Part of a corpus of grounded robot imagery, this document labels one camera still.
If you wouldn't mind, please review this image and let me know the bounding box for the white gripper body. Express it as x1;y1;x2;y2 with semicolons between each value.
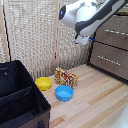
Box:
74;32;92;46

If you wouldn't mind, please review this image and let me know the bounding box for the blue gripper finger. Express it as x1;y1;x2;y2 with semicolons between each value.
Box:
88;36;96;42

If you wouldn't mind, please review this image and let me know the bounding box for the yellow bowl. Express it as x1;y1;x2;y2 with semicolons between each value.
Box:
35;76;53;92

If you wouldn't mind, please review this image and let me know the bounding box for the woven beige folding screen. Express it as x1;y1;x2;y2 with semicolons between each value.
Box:
0;0;101;81

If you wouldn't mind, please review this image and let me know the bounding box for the brown drawer with short handle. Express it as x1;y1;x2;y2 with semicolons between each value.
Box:
93;14;128;51

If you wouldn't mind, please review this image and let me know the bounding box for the brown drawer with long handle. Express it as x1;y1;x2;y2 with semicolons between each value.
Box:
88;41;128;81

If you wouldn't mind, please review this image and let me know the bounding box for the long silver bar handle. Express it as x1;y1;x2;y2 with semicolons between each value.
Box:
96;54;122;67

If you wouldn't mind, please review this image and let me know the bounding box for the dark brown drawer cabinet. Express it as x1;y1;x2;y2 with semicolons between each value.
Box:
87;6;128;84

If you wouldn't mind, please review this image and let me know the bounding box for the red yellow patterned box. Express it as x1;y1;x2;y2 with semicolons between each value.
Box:
54;67;79;90

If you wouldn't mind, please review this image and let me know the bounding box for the blue bowl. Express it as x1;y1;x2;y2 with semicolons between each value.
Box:
54;85;74;102

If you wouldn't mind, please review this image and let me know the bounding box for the black fabric storage box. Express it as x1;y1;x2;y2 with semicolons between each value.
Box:
0;59;52;128

